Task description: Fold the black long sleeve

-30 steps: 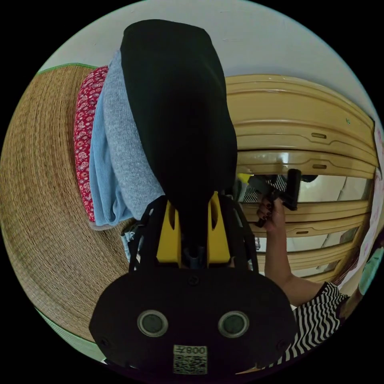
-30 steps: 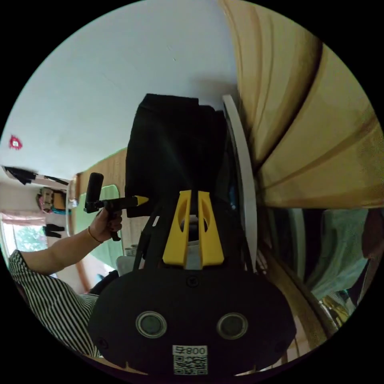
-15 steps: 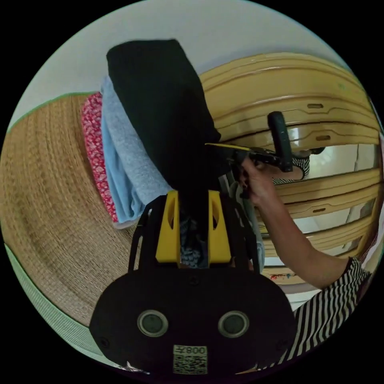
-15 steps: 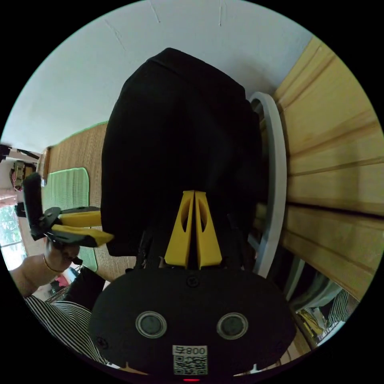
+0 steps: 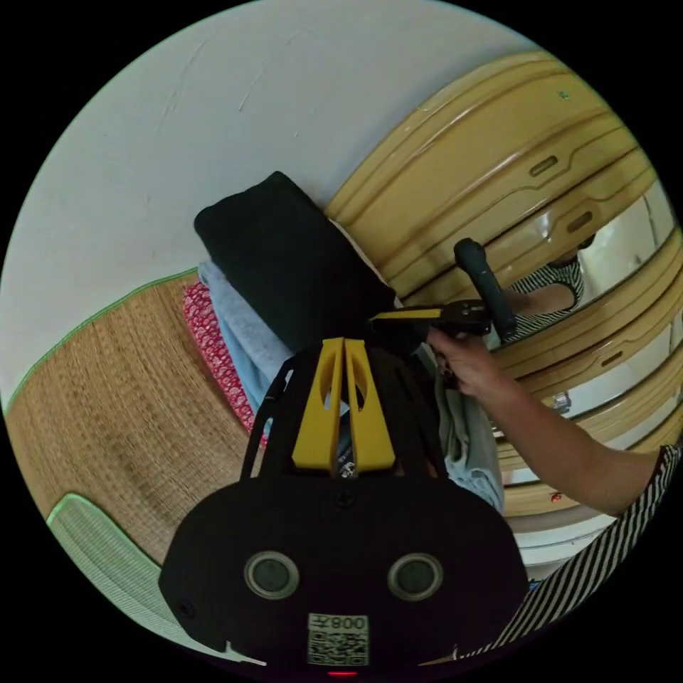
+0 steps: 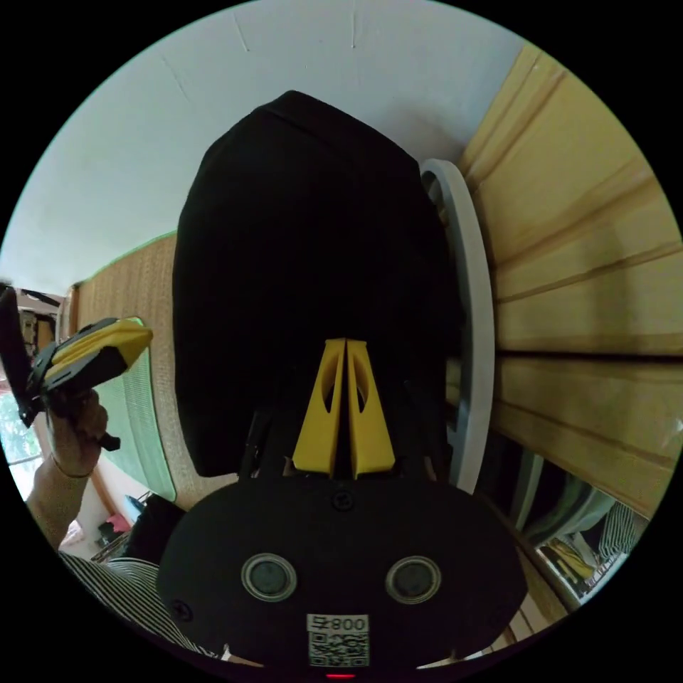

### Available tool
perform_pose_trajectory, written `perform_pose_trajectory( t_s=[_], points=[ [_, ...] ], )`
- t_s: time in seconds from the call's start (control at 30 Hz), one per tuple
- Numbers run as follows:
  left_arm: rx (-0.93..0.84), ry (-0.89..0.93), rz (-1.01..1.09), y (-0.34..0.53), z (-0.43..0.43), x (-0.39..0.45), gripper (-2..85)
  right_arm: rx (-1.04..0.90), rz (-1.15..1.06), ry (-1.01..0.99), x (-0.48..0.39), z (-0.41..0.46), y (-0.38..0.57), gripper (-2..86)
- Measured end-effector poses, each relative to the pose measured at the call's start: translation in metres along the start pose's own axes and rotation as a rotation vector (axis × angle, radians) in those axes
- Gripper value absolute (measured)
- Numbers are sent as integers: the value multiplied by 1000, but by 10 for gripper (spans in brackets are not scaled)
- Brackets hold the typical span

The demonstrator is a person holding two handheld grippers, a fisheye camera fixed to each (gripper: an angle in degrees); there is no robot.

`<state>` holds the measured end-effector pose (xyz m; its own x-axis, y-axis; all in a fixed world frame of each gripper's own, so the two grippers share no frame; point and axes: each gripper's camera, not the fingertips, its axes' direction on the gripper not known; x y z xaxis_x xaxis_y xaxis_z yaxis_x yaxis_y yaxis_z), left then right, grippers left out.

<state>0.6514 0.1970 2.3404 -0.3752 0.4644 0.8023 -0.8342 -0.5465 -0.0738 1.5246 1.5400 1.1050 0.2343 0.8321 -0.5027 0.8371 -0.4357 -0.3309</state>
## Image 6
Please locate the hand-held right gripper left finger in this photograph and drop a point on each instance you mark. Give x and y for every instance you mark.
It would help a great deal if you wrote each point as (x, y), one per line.
(320, 427)

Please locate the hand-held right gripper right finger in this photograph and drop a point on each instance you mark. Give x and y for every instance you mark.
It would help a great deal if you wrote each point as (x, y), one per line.
(371, 437)

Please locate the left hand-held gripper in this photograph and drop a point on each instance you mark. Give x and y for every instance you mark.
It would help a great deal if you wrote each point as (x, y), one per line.
(90, 365)

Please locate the black long sleeve shirt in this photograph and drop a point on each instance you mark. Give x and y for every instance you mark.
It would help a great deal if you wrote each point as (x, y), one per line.
(299, 240)

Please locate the person's left forearm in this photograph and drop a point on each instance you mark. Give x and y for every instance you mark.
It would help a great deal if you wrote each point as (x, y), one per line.
(58, 501)

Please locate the person's left hand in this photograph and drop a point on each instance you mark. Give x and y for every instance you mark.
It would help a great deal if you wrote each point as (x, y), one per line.
(74, 437)

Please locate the light green cushion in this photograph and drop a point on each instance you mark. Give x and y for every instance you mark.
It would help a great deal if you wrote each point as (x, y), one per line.
(133, 427)

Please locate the window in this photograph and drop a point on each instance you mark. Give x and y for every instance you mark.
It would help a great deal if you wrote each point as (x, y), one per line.
(16, 432)

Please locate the person's body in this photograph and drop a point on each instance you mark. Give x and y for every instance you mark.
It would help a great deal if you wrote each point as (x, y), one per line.
(123, 587)

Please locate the yellow wooden cupboard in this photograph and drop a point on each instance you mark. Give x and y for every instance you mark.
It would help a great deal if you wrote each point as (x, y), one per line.
(576, 240)

